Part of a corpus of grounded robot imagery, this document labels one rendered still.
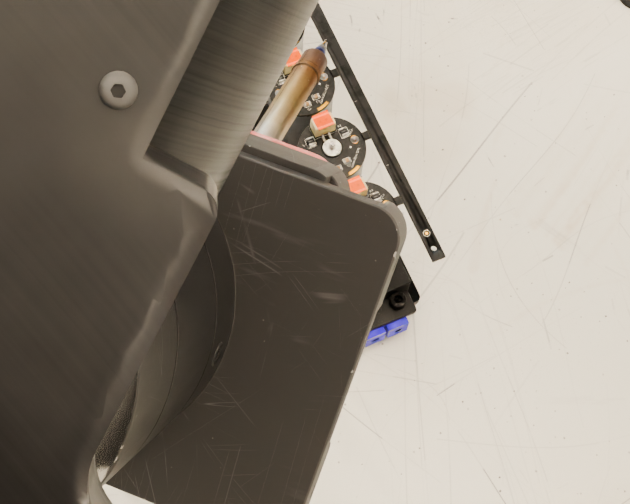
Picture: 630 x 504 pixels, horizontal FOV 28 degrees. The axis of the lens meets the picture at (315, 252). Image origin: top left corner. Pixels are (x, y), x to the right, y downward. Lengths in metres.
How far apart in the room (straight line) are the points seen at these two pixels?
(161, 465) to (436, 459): 0.27
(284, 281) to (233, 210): 0.02
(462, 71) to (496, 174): 0.05
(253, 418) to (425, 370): 0.28
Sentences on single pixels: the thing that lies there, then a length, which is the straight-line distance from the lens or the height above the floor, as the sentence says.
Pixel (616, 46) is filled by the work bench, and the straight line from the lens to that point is 0.57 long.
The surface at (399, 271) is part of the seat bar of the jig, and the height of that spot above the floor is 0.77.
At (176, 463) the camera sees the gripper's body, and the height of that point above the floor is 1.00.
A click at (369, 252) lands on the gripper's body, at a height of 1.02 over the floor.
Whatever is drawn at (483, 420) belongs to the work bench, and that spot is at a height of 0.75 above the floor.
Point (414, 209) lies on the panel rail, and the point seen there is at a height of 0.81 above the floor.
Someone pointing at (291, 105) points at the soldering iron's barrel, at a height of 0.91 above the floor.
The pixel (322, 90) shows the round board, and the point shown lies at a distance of 0.47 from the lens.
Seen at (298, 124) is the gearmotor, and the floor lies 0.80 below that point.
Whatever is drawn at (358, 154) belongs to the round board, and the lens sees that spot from 0.46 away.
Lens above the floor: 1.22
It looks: 69 degrees down
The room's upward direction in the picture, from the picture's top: 5 degrees clockwise
